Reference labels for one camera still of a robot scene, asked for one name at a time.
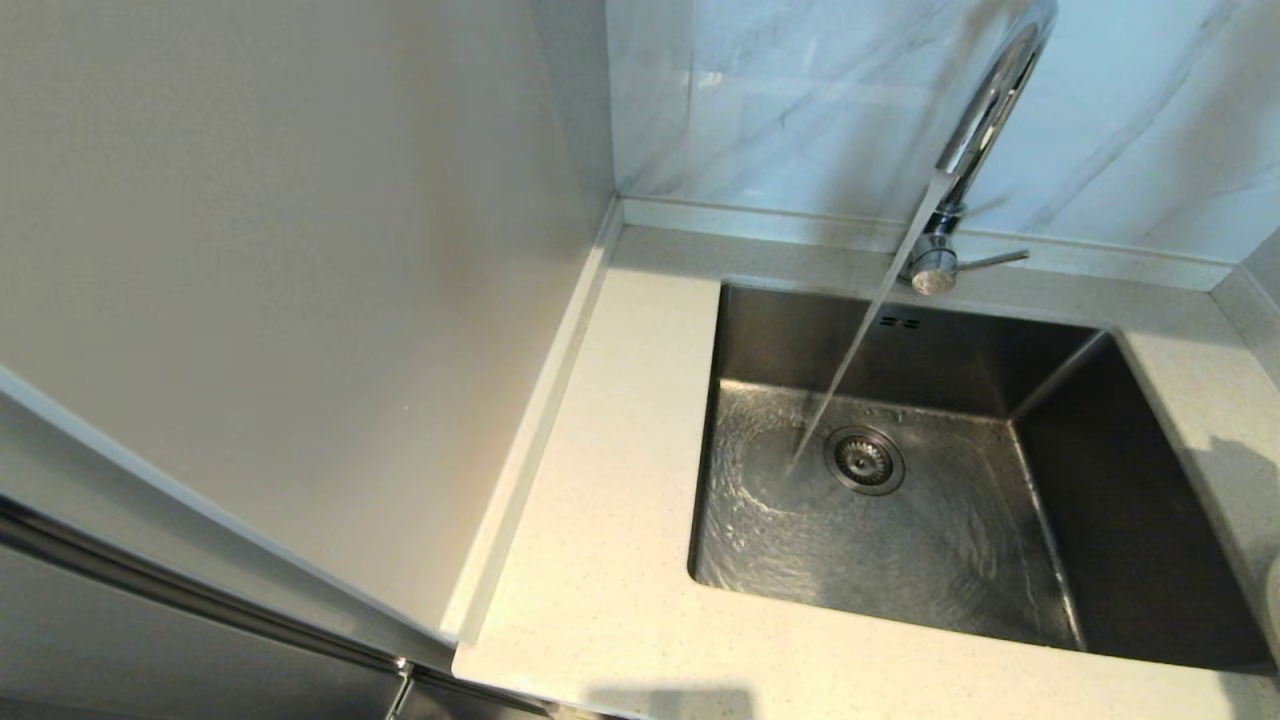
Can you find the chrome gooseneck kitchen faucet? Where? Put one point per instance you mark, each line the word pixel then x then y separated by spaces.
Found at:
pixel 990 110

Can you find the stainless steel sink basin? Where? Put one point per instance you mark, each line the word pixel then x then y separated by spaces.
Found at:
pixel 950 570

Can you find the round metal drain strainer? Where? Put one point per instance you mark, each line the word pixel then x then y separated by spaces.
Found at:
pixel 864 461

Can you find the grey metal appliance door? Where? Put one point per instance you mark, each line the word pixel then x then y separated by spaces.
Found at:
pixel 150 640

